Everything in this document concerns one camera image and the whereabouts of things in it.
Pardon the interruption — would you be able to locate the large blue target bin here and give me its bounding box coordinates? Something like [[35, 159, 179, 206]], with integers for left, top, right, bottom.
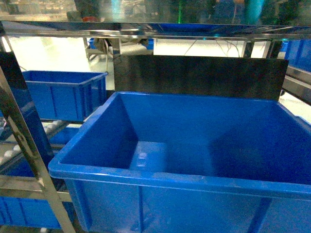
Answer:
[[49, 92, 311, 233]]

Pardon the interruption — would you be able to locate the black back panel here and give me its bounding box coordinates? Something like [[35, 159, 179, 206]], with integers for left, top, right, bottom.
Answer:
[[113, 55, 288, 100]]

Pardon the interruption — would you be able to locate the steel rack upright post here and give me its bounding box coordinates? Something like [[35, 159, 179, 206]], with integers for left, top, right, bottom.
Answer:
[[0, 21, 76, 233]]

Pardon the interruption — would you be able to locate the blue bin left rear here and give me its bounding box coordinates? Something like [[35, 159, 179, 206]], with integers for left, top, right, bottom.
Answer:
[[22, 70, 108, 122]]

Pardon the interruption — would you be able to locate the steel upper shelf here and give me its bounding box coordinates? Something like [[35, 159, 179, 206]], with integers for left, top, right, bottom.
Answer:
[[0, 0, 311, 41]]

